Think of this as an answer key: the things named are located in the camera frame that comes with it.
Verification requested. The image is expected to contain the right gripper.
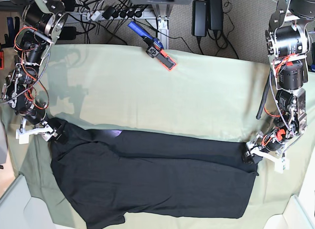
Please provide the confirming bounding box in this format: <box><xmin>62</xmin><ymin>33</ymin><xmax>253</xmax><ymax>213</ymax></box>
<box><xmin>23</xmin><ymin>118</ymin><xmax>68</xmax><ymax>143</ymax></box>

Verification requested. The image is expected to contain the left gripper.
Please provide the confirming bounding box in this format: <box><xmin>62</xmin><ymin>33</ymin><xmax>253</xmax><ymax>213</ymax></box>
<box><xmin>242</xmin><ymin>131</ymin><xmax>278</xmax><ymax>164</ymax></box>

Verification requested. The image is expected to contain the black T-shirt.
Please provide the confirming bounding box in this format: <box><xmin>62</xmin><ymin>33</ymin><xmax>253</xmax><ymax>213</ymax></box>
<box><xmin>50</xmin><ymin>118</ymin><xmax>257</xmax><ymax>229</ymax></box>

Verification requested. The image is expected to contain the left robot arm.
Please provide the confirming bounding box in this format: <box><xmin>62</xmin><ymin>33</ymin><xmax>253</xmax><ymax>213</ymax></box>
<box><xmin>243</xmin><ymin>0</ymin><xmax>315</xmax><ymax>171</ymax></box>

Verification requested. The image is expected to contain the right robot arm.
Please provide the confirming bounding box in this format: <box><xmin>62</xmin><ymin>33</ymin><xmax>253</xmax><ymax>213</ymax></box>
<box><xmin>1</xmin><ymin>0</ymin><xmax>68</xmax><ymax>144</ymax></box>

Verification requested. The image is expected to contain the light green table cloth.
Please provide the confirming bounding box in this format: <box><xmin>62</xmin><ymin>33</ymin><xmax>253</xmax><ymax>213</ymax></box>
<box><xmin>0</xmin><ymin>43</ymin><xmax>315</xmax><ymax>229</ymax></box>

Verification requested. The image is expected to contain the white bin right corner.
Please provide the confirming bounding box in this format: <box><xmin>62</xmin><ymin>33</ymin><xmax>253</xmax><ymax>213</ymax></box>
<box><xmin>264</xmin><ymin>195</ymin><xmax>315</xmax><ymax>229</ymax></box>

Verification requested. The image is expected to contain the white bin corner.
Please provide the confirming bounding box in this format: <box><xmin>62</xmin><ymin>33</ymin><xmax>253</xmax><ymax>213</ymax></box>
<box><xmin>264</xmin><ymin>195</ymin><xmax>315</xmax><ymax>229</ymax></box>
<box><xmin>0</xmin><ymin>173</ymin><xmax>57</xmax><ymax>229</ymax></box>

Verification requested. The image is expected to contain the white bin left corner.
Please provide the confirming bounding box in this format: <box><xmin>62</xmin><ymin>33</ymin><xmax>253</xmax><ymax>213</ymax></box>
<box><xmin>0</xmin><ymin>173</ymin><xmax>57</xmax><ymax>229</ymax></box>

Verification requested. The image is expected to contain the black power brick left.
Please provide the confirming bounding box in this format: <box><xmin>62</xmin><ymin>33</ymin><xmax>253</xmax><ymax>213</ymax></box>
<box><xmin>59</xmin><ymin>27</ymin><xmax>77</xmax><ymax>40</ymax></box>

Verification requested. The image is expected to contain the orange clamp at left edge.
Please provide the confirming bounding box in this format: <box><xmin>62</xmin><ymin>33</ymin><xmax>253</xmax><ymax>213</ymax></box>
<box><xmin>0</xmin><ymin>51</ymin><xmax>4</xmax><ymax>69</ymax></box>

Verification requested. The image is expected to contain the blue clamp at left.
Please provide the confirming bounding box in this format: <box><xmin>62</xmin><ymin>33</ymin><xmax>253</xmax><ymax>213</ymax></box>
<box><xmin>1</xmin><ymin>16</ymin><xmax>20</xmax><ymax>48</ymax></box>

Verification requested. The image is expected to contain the blue orange bar clamp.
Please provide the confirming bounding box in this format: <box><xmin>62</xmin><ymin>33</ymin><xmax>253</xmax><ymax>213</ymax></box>
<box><xmin>128</xmin><ymin>21</ymin><xmax>177</xmax><ymax>71</ymax></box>

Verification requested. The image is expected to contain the white power strip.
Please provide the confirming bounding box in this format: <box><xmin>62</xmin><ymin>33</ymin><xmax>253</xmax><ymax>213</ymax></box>
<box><xmin>78</xmin><ymin>8</ymin><xmax>147</xmax><ymax>22</ymax></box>

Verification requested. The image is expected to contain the black power adapter pair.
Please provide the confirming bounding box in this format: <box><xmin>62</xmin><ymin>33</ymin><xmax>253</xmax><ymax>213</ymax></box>
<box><xmin>191</xmin><ymin>0</ymin><xmax>223</xmax><ymax>39</ymax></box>

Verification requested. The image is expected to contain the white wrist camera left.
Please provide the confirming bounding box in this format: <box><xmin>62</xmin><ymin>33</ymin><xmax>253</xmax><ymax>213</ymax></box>
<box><xmin>274</xmin><ymin>158</ymin><xmax>290</xmax><ymax>174</ymax></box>

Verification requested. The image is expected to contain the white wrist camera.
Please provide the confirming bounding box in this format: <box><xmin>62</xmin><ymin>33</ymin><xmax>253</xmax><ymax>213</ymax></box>
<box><xmin>274</xmin><ymin>158</ymin><xmax>290</xmax><ymax>174</ymax></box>
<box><xmin>15</xmin><ymin>129</ymin><xmax>30</xmax><ymax>145</ymax></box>

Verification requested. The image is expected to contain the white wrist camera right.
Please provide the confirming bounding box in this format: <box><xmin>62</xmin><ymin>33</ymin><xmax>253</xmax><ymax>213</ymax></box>
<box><xmin>15</xmin><ymin>129</ymin><xmax>30</xmax><ymax>145</ymax></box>

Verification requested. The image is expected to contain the aluminium frame post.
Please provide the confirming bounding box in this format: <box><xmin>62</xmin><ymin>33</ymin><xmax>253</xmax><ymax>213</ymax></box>
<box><xmin>147</xmin><ymin>4</ymin><xmax>172</xmax><ymax>49</ymax></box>

